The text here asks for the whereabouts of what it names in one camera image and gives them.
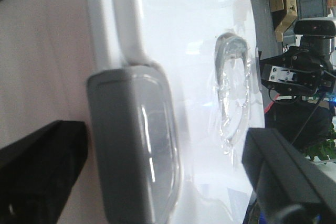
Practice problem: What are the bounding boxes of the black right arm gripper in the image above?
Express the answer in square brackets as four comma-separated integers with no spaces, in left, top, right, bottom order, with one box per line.
[259,46,335,96]

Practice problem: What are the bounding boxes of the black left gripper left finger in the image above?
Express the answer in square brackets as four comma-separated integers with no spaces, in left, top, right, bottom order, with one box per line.
[1,121,88,223]

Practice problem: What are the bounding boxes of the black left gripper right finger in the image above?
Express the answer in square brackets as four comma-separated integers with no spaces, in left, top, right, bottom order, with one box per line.
[242,128,335,223]

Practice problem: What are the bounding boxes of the pink bin with white lid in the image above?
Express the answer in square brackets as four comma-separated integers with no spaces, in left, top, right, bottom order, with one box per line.
[1,0,264,223]

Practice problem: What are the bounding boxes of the green plant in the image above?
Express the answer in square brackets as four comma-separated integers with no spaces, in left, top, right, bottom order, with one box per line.
[305,123,335,161]

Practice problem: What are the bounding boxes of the cardboard boxes stack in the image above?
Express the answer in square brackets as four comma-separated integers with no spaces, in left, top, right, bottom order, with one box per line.
[269,0,298,42]

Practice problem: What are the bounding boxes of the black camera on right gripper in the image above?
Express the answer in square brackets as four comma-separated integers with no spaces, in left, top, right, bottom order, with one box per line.
[293,17,335,56]

